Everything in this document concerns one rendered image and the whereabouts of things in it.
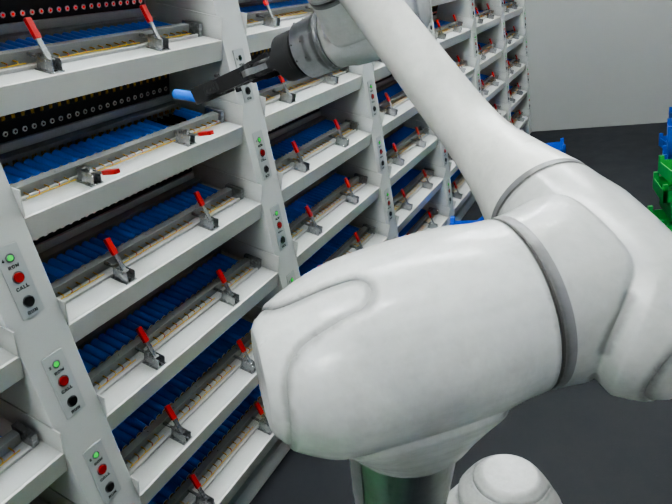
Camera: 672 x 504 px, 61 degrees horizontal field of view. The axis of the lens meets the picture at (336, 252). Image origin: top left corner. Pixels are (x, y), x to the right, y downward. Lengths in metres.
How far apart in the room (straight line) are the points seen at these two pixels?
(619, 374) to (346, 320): 0.18
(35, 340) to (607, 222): 0.88
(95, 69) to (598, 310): 0.96
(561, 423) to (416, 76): 1.31
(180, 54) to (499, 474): 1.01
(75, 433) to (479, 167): 0.86
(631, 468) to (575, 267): 1.30
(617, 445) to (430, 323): 1.40
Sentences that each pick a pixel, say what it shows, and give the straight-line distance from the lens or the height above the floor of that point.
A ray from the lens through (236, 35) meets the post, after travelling 1.48.
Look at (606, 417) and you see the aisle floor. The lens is 1.81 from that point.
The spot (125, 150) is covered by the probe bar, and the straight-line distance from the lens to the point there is 1.24.
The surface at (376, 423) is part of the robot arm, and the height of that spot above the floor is 0.92.
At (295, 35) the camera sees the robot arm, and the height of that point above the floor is 1.13.
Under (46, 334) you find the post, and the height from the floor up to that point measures 0.74.
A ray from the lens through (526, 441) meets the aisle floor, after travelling 1.72.
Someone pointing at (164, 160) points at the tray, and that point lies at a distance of 1.24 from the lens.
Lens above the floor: 1.15
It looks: 22 degrees down
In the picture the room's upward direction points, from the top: 11 degrees counter-clockwise
